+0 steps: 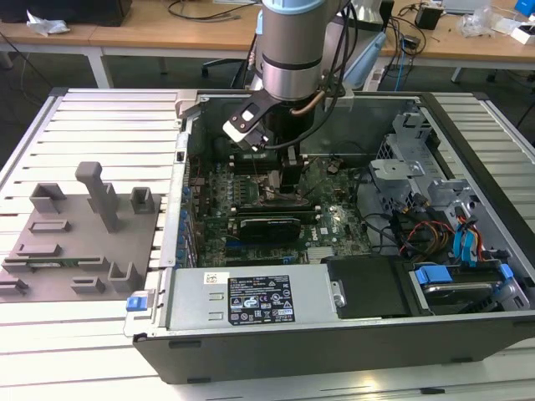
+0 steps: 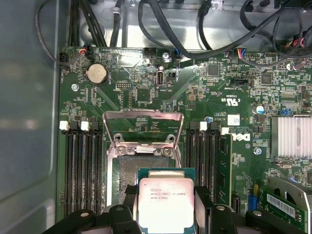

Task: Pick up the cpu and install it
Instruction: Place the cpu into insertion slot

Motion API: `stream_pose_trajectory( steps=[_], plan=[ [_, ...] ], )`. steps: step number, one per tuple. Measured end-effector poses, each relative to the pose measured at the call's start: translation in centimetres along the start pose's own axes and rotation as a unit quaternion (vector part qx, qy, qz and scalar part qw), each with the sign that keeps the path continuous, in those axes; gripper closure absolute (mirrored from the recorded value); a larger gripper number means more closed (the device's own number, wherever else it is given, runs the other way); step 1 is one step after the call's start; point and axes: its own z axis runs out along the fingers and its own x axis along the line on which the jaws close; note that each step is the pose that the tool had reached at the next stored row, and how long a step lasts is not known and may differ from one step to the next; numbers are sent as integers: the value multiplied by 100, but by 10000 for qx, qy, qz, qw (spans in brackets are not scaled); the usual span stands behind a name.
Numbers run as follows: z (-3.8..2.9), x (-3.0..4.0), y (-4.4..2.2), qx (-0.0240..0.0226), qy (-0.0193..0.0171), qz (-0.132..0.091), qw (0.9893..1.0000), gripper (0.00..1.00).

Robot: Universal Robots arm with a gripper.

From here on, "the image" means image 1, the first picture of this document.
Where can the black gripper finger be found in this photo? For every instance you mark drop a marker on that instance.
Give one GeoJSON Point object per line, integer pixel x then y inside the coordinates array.
{"type": "Point", "coordinates": [291, 179]}

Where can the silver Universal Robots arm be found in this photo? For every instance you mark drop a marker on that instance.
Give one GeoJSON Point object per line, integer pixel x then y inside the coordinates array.
{"type": "Point", "coordinates": [288, 42]}

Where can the CPU socket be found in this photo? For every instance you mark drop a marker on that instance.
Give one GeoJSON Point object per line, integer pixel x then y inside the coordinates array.
{"type": "Point", "coordinates": [271, 199]}

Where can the thin metal locking lever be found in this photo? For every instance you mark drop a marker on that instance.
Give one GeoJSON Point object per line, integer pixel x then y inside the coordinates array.
{"type": "Point", "coordinates": [254, 166]}
{"type": "Point", "coordinates": [312, 192]}

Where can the black RAM slot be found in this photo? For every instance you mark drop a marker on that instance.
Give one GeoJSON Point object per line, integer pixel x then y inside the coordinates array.
{"type": "Point", "coordinates": [309, 216]}
{"type": "Point", "coordinates": [242, 159]}
{"type": "Point", "coordinates": [292, 207]}

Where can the round coin battery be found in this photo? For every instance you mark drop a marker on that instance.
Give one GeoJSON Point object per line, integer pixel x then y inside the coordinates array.
{"type": "Point", "coordinates": [333, 168]}

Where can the black graphics card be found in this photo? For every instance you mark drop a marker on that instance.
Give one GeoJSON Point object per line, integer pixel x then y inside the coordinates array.
{"type": "Point", "coordinates": [269, 229]}

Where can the black cylinder capacitor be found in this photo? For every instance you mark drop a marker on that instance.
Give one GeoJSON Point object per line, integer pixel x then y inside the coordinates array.
{"type": "Point", "coordinates": [219, 150]}

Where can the black expansion slot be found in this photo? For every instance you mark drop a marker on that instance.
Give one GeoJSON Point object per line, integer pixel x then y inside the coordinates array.
{"type": "Point", "coordinates": [259, 252]}

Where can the silver chipset heatsink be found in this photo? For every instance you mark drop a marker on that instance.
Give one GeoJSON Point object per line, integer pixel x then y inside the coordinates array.
{"type": "Point", "coordinates": [321, 254]}

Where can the green motherboard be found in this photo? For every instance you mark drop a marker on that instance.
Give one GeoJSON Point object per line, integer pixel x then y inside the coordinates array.
{"type": "Point", "coordinates": [347, 246]}

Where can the black office chair base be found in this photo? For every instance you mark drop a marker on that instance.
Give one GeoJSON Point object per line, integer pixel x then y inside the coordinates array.
{"type": "Point", "coordinates": [221, 62]}

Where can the white power strip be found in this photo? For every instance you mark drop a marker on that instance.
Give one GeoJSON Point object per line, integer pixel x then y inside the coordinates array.
{"type": "Point", "coordinates": [376, 81]}

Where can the silver metal drive cage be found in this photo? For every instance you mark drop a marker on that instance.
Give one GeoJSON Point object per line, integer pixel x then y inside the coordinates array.
{"type": "Point", "coordinates": [397, 171]}

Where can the black power supply label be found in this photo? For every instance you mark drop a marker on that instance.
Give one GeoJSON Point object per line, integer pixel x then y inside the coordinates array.
{"type": "Point", "coordinates": [261, 298]}

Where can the white barcode sticker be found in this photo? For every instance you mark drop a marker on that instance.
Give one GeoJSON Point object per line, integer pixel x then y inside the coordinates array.
{"type": "Point", "coordinates": [213, 278]}

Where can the black plastic shroud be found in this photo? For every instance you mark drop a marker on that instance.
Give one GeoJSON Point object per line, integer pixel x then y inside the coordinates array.
{"type": "Point", "coordinates": [368, 288]}

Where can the black power adapter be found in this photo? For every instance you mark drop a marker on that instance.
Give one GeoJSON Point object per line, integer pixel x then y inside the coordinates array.
{"type": "Point", "coordinates": [411, 44]}

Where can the silver power supply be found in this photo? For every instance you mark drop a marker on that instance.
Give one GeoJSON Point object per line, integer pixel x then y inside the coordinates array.
{"type": "Point", "coordinates": [192, 301]}

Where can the blue disk carrier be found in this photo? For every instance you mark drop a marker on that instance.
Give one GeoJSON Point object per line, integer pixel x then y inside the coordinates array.
{"type": "Point", "coordinates": [432, 275]}

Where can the black open PC case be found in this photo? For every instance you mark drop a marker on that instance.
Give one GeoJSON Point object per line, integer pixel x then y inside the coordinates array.
{"type": "Point", "coordinates": [292, 355]}

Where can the small black box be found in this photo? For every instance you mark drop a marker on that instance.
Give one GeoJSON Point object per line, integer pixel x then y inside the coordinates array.
{"type": "Point", "coordinates": [428, 17]}

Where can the black hard disk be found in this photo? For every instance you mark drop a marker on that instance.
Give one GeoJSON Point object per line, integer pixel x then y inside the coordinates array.
{"type": "Point", "coordinates": [455, 290]}

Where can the blue case latch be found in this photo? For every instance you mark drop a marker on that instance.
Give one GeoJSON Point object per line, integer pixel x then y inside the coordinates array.
{"type": "Point", "coordinates": [136, 302]}

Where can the grey laptop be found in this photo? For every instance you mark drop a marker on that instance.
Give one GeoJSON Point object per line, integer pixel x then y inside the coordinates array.
{"type": "Point", "coordinates": [464, 4]}

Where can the clear plastic bag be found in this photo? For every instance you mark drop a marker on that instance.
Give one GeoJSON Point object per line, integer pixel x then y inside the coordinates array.
{"type": "Point", "coordinates": [476, 23]}

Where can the grey parts rack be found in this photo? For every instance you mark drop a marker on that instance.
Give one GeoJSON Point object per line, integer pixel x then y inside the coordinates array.
{"type": "Point", "coordinates": [83, 250]}

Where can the green RAM stick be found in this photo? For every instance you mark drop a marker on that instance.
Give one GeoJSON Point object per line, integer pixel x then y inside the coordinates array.
{"type": "Point", "coordinates": [69, 262]}

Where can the white cardboard box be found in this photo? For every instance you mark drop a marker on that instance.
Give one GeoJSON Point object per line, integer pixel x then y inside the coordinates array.
{"type": "Point", "coordinates": [524, 34]}

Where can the crumpled white paper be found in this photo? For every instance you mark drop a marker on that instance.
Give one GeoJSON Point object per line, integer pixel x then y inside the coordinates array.
{"type": "Point", "coordinates": [46, 26]}

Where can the blue box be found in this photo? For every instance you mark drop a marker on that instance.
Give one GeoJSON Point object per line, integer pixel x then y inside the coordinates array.
{"type": "Point", "coordinates": [522, 6]}

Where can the black monitor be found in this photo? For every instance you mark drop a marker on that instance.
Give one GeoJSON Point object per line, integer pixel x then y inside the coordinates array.
{"type": "Point", "coordinates": [50, 8]}

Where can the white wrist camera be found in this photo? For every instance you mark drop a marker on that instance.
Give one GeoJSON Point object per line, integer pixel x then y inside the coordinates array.
{"type": "Point", "coordinates": [246, 121]}

